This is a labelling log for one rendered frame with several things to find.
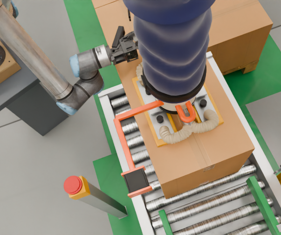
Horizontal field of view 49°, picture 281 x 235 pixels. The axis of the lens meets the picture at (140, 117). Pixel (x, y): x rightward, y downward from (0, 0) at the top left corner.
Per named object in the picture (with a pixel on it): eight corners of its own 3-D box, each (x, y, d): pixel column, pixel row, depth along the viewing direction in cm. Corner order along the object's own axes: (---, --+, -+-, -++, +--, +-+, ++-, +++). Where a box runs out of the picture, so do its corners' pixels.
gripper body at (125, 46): (140, 58, 134) (113, 68, 134) (133, 43, 137) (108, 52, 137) (137, 47, 127) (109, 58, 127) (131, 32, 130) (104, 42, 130)
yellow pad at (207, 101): (223, 123, 127) (225, 119, 123) (201, 132, 127) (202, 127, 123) (191, 58, 141) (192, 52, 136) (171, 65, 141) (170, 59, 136)
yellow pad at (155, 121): (180, 139, 127) (180, 135, 123) (157, 148, 127) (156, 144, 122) (152, 72, 141) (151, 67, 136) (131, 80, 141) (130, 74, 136)
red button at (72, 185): (86, 191, 119) (83, 190, 115) (69, 198, 119) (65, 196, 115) (81, 174, 121) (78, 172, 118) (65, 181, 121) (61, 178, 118)
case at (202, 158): (238, 171, 158) (255, 148, 122) (165, 199, 158) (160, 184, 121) (192, 76, 182) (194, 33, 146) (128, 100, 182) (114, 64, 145)
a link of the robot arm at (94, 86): (79, 93, 147) (70, 77, 137) (95, 76, 151) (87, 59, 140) (93, 102, 143) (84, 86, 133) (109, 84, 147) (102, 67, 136)
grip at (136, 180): (153, 190, 110) (151, 187, 106) (130, 198, 110) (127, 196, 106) (145, 168, 114) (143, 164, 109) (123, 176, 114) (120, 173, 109)
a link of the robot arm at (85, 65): (73, 68, 139) (65, 52, 131) (99, 58, 139) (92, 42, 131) (77, 83, 134) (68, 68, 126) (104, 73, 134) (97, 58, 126)
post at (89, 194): (128, 215, 210) (85, 191, 119) (119, 219, 210) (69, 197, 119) (125, 205, 213) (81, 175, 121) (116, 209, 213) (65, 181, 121)
